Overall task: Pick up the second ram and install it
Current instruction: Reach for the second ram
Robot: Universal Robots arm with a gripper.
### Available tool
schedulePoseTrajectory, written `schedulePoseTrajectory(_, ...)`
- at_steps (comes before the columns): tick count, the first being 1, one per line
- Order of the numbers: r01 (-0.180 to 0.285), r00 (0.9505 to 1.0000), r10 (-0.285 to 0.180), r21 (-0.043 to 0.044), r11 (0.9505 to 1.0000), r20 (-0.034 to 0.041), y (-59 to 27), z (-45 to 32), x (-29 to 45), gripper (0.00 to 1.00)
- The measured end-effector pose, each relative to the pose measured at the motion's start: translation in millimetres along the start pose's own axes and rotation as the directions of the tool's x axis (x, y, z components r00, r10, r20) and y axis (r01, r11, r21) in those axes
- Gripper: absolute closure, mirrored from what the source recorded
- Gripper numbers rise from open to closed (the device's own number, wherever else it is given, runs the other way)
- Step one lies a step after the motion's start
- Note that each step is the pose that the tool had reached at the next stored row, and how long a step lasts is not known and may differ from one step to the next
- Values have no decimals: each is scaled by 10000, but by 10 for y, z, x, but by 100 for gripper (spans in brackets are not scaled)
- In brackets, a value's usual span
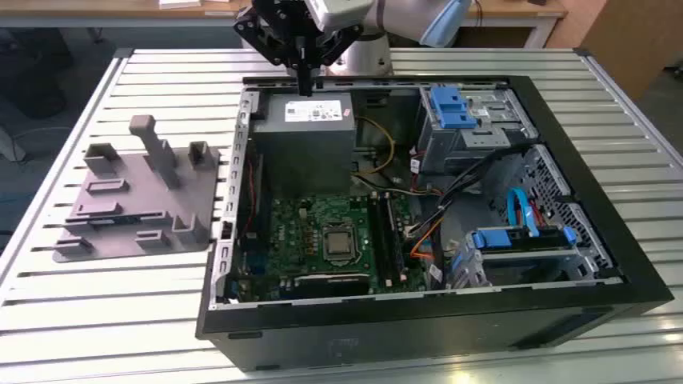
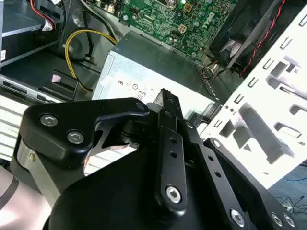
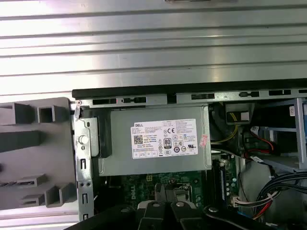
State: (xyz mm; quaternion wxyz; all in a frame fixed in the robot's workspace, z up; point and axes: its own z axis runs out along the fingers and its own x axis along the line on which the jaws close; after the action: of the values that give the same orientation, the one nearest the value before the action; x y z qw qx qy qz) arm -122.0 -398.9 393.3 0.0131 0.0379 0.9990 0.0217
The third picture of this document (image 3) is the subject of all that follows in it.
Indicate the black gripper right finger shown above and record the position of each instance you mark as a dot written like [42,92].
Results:
[184,215]

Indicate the black PC case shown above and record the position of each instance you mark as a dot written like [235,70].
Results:
[82,172]

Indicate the silver CPU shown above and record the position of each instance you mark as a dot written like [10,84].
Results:
[183,196]

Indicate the grey parts rack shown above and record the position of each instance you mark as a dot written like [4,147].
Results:
[60,155]

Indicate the CPU socket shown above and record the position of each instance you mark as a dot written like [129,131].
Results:
[159,191]

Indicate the metal optical drive cage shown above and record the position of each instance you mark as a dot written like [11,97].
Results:
[283,165]

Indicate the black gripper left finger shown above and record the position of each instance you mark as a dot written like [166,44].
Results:
[153,215]

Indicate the grey power supply unit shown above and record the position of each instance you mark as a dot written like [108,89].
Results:
[120,155]

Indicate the black RAM slot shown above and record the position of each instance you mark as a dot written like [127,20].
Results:
[215,182]

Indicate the green motherboard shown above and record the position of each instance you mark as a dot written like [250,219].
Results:
[144,182]

